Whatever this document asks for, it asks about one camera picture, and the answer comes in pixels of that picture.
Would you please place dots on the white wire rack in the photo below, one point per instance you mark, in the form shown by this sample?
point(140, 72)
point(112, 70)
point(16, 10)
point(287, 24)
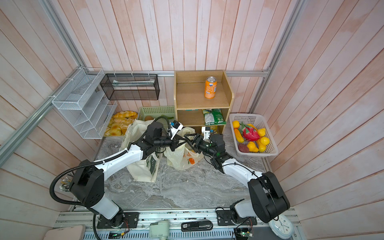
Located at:
point(84, 104)

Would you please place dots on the yellow snack bag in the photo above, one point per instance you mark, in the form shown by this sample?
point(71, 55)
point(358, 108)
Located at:
point(213, 129)

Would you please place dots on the green snack bag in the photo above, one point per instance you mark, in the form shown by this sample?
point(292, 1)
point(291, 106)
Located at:
point(214, 117)

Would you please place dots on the black barcode scanner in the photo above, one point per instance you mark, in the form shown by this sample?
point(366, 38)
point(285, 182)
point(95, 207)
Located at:
point(196, 226)

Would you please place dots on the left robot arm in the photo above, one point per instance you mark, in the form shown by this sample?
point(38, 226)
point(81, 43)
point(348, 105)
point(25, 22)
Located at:
point(88, 182)

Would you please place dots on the red dragon fruit toy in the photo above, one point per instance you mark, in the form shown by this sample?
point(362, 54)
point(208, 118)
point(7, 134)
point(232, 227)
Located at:
point(249, 133)

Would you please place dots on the yellow lemon toy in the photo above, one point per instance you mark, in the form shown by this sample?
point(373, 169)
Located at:
point(264, 141)

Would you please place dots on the white fruit basket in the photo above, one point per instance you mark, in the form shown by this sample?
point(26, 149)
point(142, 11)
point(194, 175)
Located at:
point(248, 148)

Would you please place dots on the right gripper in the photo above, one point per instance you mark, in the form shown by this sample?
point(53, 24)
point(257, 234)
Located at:
point(199, 139)

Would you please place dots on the brown potato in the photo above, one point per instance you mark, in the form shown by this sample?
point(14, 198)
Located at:
point(148, 118)

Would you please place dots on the yellow plastic grocery bag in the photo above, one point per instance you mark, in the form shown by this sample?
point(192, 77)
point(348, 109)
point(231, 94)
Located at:
point(182, 158)

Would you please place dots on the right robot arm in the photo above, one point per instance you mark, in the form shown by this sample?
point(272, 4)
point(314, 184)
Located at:
point(267, 198)

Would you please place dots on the white round clock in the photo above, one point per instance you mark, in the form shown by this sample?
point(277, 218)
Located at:
point(282, 227)

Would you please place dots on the black mesh wall basket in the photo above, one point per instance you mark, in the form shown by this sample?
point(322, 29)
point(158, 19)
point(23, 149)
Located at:
point(143, 87)

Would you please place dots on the white adapter box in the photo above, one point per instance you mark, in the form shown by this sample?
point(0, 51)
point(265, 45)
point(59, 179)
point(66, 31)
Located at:
point(159, 230)

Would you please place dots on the wooden shelf unit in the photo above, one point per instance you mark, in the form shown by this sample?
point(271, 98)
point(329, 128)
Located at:
point(189, 88)

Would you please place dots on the cream canvas tote bag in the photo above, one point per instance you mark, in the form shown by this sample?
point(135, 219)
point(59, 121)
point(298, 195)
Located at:
point(144, 170)

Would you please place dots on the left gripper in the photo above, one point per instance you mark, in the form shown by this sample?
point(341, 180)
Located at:
point(176, 142)

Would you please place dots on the pile of bread buns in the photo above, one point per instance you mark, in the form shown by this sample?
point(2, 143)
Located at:
point(119, 123)

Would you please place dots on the green plastic basket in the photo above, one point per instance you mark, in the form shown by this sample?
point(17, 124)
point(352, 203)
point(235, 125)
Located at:
point(156, 111)

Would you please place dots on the orange soda can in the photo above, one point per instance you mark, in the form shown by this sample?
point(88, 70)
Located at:
point(210, 87)

